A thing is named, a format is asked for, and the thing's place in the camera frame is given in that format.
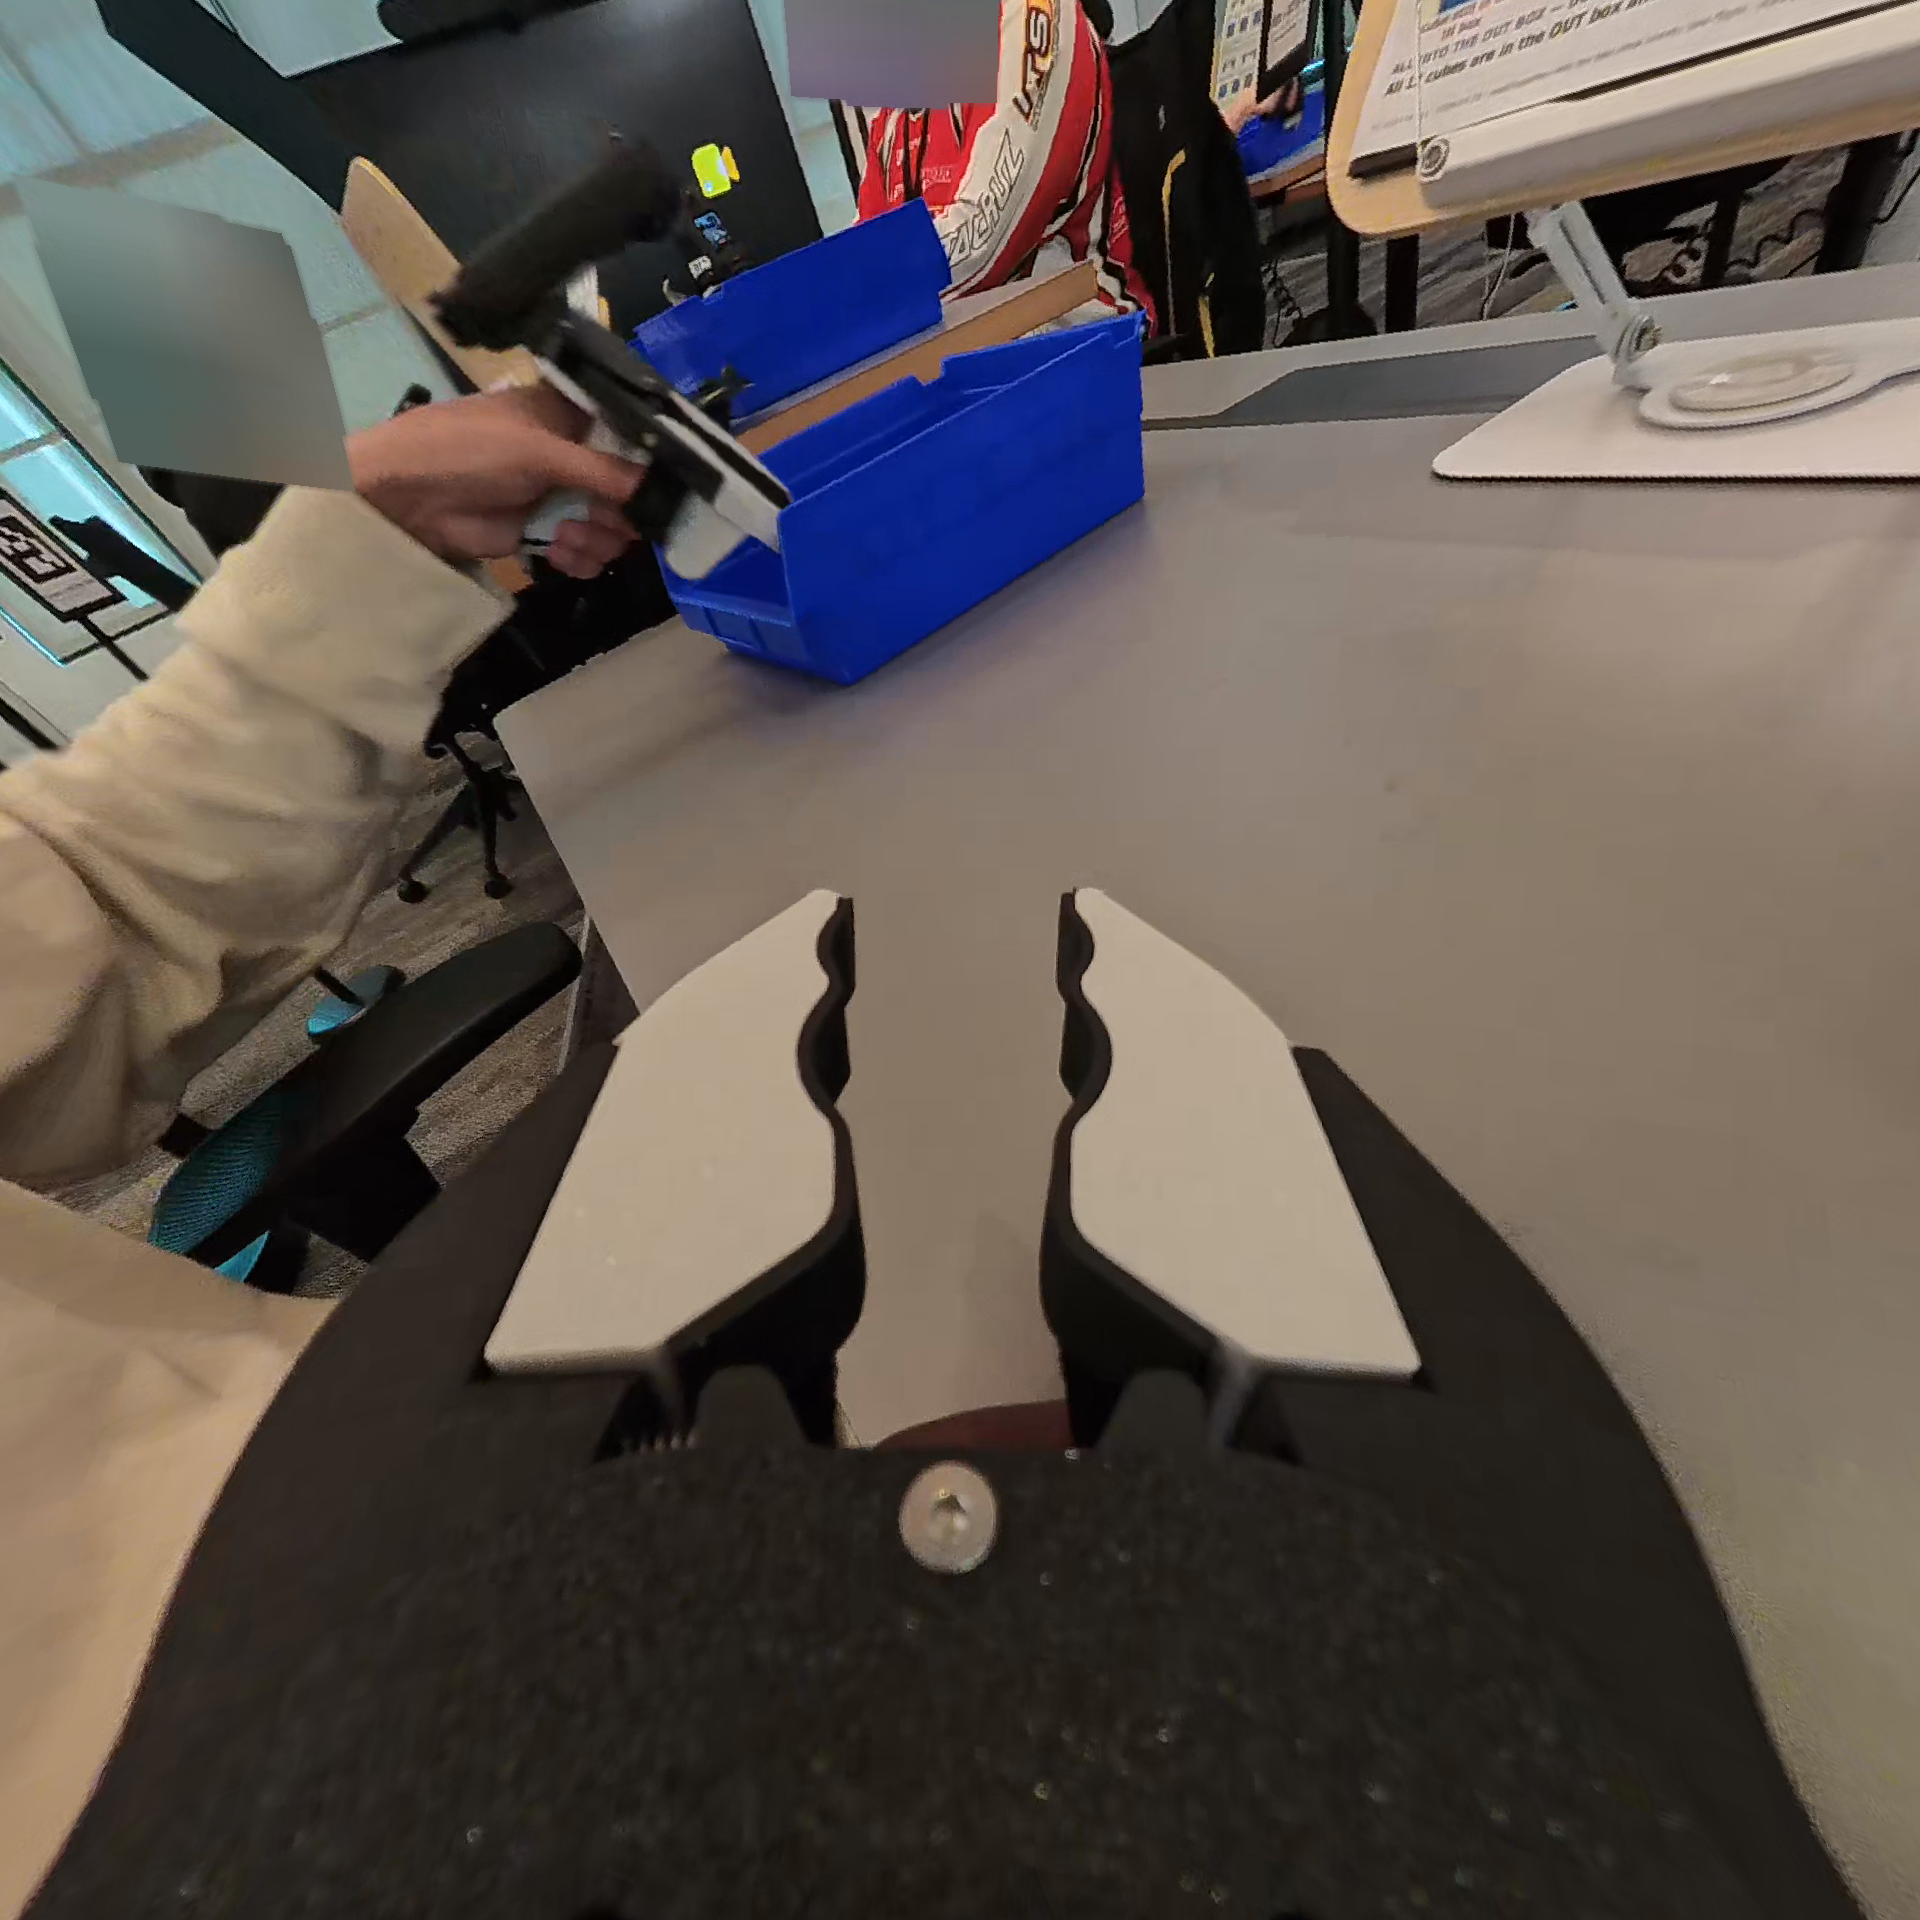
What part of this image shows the printed instruction sheet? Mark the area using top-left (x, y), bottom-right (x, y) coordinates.
top-left (1351, 0), bottom-right (1877, 173)

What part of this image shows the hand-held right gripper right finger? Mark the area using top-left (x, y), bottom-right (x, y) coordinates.
top-left (1039, 887), bottom-right (1422, 1449)

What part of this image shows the white folding stand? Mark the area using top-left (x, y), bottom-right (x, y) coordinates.
top-left (1431, 30), bottom-right (1920, 484)

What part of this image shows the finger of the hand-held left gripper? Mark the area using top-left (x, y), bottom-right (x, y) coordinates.
top-left (656, 390), bottom-right (798, 515)
top-left (661, 461), bottom-right (783, 582)

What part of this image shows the black jacket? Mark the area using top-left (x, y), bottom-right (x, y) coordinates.
top-left (1111, 0), bottom-right (1269, 360)

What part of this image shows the black wall screen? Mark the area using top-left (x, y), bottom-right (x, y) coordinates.
top-left (96, 0), bottom-right (828, 287)

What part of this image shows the black office chair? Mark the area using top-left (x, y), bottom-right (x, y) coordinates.
top-left (398, 631), bottom-right (528, 902)

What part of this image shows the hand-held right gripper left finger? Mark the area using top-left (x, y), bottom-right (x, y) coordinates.
top-left (479, 887), bottom-right (868, 1449)

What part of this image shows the person's left forearm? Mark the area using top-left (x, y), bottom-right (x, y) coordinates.
top-left (0, 487), bottom-right (518, 1187)

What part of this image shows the person's left hand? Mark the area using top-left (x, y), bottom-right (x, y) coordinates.
top-left (345, 382), bottom-right (646, 579)

